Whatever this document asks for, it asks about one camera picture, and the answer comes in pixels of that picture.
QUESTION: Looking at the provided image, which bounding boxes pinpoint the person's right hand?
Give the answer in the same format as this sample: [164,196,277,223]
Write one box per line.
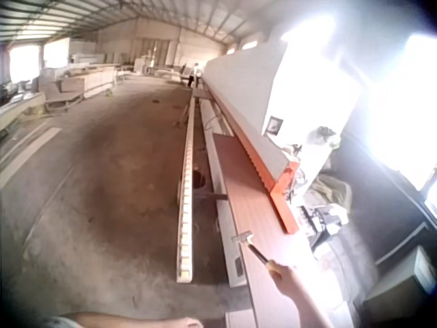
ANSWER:
[268,261,304,299]

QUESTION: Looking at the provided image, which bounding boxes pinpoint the wooden handled scraper tool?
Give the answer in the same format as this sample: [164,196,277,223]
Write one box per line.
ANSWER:
[231,230,278,273]

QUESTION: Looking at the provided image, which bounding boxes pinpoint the brown wood panel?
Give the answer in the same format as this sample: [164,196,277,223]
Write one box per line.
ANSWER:
[212,132,337,328]

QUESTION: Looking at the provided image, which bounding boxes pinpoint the orange machine pressure beam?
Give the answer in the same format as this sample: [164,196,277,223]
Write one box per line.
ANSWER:
[234,128,302,236]

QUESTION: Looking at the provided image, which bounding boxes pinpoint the black and white control box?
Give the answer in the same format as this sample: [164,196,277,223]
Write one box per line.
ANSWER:
[297,204,346,242]

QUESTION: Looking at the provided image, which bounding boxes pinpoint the crumpled green cloth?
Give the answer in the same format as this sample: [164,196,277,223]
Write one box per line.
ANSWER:
[305,172,353,208]

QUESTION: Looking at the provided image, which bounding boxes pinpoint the cardboard box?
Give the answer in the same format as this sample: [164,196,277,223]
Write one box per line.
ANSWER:
[362,245,437,328]

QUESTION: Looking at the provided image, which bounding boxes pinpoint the grey work gloves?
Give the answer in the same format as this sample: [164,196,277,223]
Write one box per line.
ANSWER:
[308,125,342,150]

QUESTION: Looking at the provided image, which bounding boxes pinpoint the white edge banding machine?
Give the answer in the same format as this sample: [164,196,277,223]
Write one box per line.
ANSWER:
[193,44,363,288]

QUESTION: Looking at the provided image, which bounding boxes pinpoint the stacks of pale boards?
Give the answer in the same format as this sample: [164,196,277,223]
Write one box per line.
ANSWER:
[36,51,124,113]

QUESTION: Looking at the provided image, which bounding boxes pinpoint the pale boards on floor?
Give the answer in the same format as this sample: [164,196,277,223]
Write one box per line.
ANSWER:
[0,91,64,191]

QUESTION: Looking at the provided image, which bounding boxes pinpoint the long white roller support rail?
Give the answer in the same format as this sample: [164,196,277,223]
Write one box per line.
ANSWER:
[175,96,197,284]

